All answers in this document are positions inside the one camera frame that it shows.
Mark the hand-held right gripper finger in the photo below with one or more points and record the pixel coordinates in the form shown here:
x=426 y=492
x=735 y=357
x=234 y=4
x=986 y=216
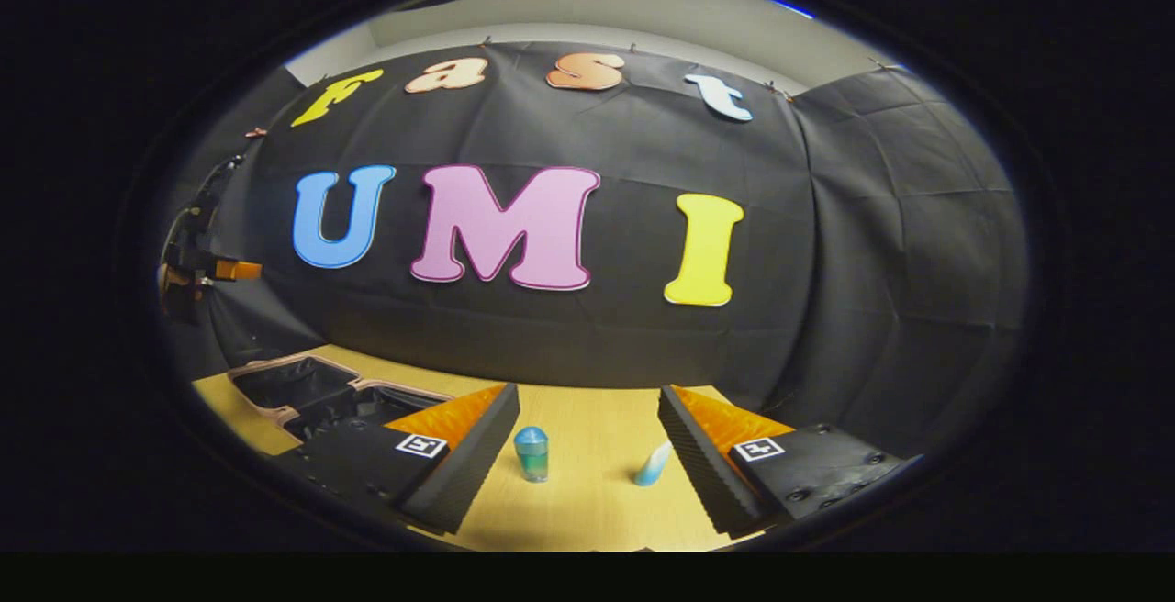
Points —
x=237 y=270

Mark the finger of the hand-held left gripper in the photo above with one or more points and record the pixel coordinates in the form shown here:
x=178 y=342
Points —
x=477 y=455
x=693 y=464

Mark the light blue tube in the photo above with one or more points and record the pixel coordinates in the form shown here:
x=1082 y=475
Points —
x=654 y=466

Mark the pink suitcase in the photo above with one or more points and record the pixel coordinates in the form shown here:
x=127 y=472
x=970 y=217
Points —
x=303 y=386

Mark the black backdrop cloth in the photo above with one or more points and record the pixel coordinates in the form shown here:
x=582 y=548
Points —
x=643 y=336

